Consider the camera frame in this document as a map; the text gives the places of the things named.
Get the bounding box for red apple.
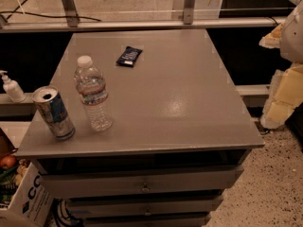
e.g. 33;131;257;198
0;155;17;170

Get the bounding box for metal window frame rail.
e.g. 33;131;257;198
0;0;301;32

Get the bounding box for white pump dispenser bottle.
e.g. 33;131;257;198
0;70;26;103

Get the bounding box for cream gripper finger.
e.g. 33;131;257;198
258;24;283;48
260;63;303;129

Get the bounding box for silver blue energy drink can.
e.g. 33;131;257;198
32;86;75;140

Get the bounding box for white cardboard box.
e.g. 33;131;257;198
0;130;53;227

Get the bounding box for black cables under cabinet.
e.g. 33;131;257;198
51;199;83;227

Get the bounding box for dark blue snack packet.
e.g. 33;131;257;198
116;46;142;67

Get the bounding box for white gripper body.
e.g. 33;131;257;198
280;0;303;63

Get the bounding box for black cable on floor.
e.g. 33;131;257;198
0;0;102;23

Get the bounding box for clear plastic water bottle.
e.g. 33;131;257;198
74;55;113;131

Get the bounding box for grey drawer cabinet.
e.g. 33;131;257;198
18;29;263;227

